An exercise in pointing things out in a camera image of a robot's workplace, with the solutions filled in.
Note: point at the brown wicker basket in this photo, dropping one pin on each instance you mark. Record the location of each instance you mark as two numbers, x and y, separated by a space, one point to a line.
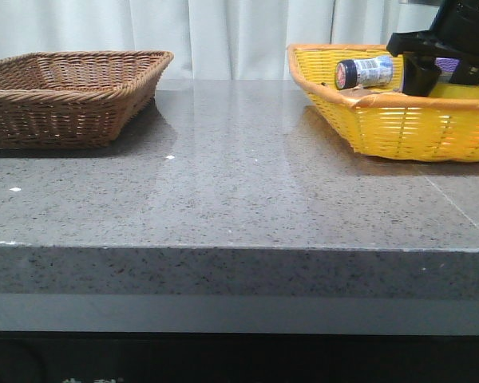
75 99

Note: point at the yellow woven basket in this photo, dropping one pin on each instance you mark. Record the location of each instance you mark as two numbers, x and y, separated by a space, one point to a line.
398 127

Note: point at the small black-capped bottle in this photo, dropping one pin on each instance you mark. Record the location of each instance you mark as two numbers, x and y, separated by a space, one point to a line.
370 72

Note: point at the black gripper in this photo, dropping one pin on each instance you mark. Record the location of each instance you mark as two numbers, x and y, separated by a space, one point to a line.
454 33

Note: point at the purple foam block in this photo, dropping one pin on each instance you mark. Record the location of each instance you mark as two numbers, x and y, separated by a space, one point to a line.
447 64

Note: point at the yellow packing tape roll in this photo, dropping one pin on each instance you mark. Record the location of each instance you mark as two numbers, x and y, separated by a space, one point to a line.
455 91

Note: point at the white curtain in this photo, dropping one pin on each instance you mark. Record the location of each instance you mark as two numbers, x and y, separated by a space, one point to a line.
210 40

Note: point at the brown flat item in basket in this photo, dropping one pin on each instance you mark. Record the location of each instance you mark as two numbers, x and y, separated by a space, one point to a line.
359 91

